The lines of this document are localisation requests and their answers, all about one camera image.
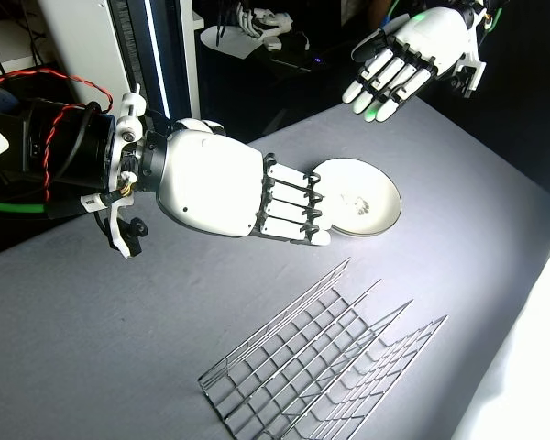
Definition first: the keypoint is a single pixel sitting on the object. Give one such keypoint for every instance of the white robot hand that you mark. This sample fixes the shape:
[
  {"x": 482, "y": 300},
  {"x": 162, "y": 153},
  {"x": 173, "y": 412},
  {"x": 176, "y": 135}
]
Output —
[
  {"x": 435, "y": 32},
  {"x": 201, "y": 183}
]

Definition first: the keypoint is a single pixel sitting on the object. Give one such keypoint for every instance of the white plate with black rim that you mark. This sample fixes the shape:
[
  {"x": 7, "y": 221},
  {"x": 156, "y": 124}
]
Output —
[{"x": 366, "y": 183}]

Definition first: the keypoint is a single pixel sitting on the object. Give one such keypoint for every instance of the spare white robot hand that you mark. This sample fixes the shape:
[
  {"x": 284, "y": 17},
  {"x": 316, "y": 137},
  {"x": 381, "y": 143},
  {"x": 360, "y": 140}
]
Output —
[{"x": 261, "y": 20}]

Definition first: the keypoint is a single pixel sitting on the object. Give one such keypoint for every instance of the black device with blue light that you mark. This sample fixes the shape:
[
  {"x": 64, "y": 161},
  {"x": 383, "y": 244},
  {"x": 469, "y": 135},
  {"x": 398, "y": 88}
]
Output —
[{"x": 302, "y": 62}]

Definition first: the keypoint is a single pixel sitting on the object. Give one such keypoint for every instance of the grey table cloth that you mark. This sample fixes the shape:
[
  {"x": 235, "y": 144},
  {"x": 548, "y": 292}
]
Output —
[{"x": 119, "y": 321}]

